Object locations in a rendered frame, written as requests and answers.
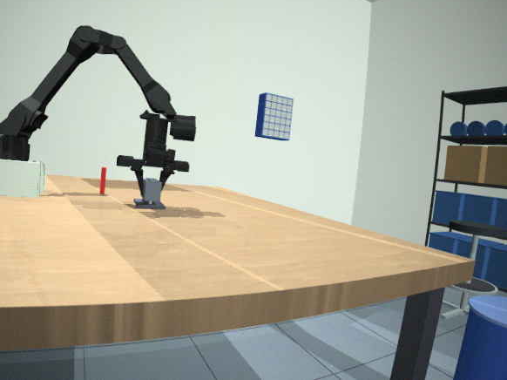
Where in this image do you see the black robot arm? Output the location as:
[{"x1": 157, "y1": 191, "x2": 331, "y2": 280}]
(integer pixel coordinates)
[{"x1": 0, "y1": 25, "x2": 196, "y2": 166}]

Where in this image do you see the red peg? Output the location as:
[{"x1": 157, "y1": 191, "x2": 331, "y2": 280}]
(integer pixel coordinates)
[{"x1": 99, "y1": 167, "x2": 106, "y2": 193}]

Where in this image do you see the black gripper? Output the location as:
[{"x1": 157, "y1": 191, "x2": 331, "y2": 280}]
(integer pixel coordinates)
[{"x1": 117, "y1": 136, "x2": 190, "y2": 195}]

